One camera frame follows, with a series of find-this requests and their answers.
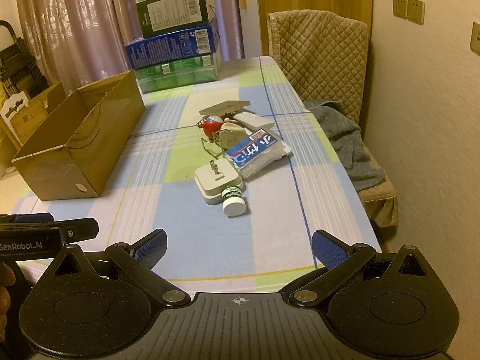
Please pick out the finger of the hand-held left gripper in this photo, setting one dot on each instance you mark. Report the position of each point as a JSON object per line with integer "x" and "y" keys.
{"x": 80, "y": 228}
{"x": 33, "y": 218}

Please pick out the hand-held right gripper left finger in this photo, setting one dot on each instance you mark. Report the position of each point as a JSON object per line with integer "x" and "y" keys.
{"x": 155, "y": 247}

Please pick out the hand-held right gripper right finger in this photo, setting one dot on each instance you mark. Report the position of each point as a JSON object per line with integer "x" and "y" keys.
{"x": 330, "y": 249}

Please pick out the cardboard box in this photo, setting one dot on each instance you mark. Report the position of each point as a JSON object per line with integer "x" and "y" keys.
{"x": 56, "y": 172}

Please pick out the white power adapter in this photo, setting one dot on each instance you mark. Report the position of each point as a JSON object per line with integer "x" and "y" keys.
{"x": 217, "y": 183}

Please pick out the white remote control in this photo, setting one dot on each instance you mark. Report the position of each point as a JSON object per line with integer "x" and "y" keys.
{"x": 286, "y": 150}

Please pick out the blue label tissue packet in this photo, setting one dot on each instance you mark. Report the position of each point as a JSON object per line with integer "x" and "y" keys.
{"x": 251, "y": 150}

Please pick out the white power strip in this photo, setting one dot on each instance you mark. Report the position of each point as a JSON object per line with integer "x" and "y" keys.
{"x": 257, "y": 121}

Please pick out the gold box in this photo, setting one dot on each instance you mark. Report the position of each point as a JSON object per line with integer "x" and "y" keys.
{"x": 225, "y": 107}

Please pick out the person's left hand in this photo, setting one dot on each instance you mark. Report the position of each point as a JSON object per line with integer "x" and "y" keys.
{"x": 3, "y": 300}

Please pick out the white bottle with green label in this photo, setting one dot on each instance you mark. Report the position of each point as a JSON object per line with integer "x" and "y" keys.
{"x": 234, "y": 206}

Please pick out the grey towel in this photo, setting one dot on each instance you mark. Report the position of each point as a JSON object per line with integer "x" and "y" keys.
{"x": 348, "y": 146}

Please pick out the small stacked cardboard boxes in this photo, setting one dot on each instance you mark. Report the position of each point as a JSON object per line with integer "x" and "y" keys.
{"x": 37, "y": 112}

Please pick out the white carved board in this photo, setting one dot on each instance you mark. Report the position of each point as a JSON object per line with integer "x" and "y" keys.
{"x": 13, "y": 108}

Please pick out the red toy figure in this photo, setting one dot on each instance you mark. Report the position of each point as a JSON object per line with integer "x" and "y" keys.
{"x": 210, "y": 126}

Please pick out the black folding ladder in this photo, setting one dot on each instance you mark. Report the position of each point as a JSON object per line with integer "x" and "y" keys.
{"x": 15, "y": 60}

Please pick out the light green clear box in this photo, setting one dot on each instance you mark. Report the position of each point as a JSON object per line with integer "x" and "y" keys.
{"x": 176, "y": 75}

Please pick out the blue carton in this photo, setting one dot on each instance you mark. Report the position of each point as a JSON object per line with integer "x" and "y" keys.
{"x": 150, "y": 54}

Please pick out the mauve curtain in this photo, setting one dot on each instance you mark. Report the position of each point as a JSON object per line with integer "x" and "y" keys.
{"x": 75, "y": 26}

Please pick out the chair with quilted cover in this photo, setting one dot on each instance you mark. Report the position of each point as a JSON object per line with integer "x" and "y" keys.
{"x": 318, "y": 52}

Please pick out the dark green carton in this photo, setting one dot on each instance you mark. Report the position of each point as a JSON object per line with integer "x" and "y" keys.
{"x": 165, "y": 18}

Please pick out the beige wall socket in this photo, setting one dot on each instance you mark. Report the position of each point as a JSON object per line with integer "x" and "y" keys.
{"x": 415, "y": 10}
{"x": 400, "y": 6}

